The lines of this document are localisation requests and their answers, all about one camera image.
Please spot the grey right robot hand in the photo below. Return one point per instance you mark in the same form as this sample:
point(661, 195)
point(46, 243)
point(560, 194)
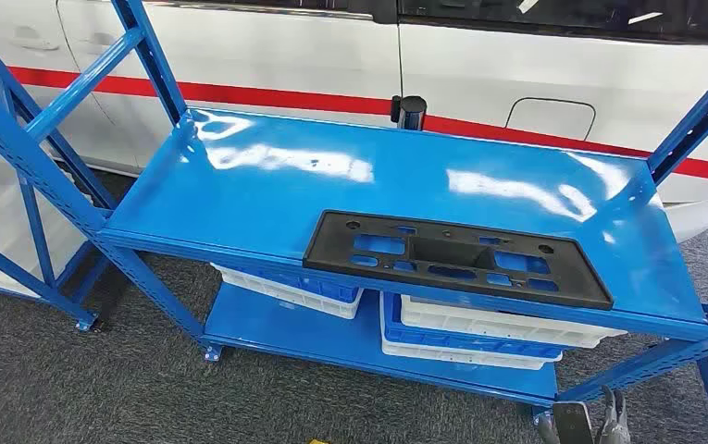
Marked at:
point(615, 429)

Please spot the black plastic plate bracket part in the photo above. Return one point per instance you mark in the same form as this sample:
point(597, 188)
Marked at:
point(329, 251)

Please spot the yellow floor tape square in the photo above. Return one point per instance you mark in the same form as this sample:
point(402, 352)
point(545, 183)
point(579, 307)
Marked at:
point(317, 441)

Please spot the white car with red stripe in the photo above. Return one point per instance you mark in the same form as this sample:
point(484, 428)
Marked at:
point(268, 55)

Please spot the black cylindrical post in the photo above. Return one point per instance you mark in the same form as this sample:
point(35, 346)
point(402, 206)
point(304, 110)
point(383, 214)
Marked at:
point(409, 113)

